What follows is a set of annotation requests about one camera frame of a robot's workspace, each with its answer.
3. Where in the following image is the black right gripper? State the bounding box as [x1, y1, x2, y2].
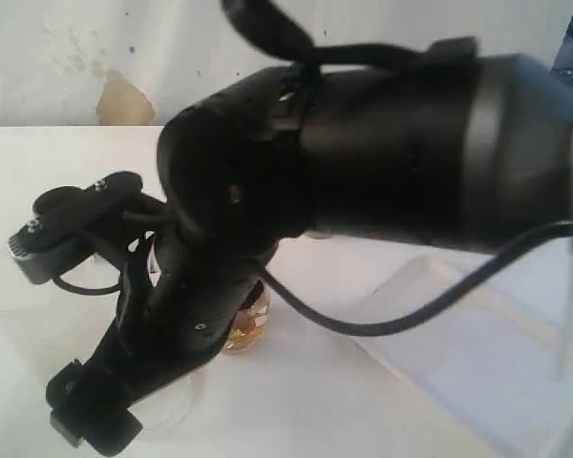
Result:
[46, 228, 277, 453]

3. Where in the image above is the clear plastic shaker cup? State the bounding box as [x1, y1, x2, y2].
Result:
[219, 281, 272, 358]

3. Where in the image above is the clear dome shaker lid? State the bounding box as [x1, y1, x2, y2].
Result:
[130, 374, 196, 435]

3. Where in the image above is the translucent plastic tall container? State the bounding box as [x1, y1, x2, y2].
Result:
[0, 249, 117, 380]

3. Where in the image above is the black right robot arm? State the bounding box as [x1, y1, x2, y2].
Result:
[42, 39, 573, 457]

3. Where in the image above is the white rectangular plastic tray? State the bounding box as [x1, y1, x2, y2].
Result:
[359, 260, 573, 457]

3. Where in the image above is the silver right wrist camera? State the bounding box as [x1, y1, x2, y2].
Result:
[8, 172, 142, 285]

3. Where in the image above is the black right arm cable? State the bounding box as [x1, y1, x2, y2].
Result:
[219, 0, 573, 338]

